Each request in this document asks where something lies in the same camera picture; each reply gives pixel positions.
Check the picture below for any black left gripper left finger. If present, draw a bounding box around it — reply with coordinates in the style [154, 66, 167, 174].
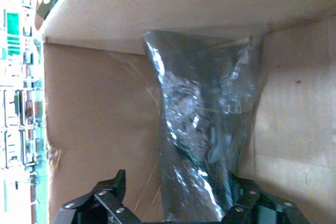
[54, 169, 143, 224]

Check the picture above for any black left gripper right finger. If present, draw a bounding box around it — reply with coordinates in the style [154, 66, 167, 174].
[222, 173, 311, 224]

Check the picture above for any translucent grey antistatic bag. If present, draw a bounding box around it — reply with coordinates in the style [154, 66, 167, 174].
[143, 28, 263, 222]

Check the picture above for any brown cardboard box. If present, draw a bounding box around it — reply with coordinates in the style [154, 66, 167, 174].
[35, 0, 336, 224]

